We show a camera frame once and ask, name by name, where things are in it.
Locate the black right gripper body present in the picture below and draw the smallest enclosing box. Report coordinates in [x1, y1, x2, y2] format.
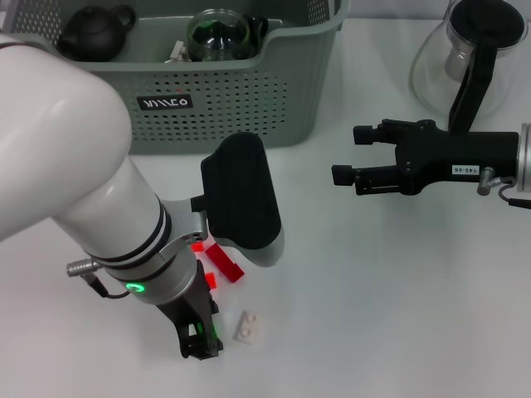
[395, 119, 522, 197]

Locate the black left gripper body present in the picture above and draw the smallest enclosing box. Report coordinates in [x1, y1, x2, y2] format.
[155, 269, 220, 346]

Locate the white toy brick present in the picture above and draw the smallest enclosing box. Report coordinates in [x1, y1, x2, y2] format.
[168, 40, 188, 64]
[233, 310, 266, 345]

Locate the dark red long brick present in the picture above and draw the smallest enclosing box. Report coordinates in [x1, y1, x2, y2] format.
[205, 243, 246, 285]

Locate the glass teacup black sleeve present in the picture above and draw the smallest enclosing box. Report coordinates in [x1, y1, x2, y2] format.
[185, 10, 270, 63]

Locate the grey perforated storage bin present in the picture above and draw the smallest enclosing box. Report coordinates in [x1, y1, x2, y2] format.
[0, 0, 353, 155]

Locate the right gripper silver connector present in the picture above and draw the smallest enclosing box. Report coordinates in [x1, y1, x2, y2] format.
[476, 166, 496, 197]

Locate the dark clay teapot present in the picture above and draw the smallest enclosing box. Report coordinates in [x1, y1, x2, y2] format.
[56, 3, 138, 62]

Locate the glass pitcher black handle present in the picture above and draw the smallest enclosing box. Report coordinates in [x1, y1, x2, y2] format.
[409, 0, 528, 134]

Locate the left gripper grey cable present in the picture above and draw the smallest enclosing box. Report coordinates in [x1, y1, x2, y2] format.
[65, 256, 133, 300]

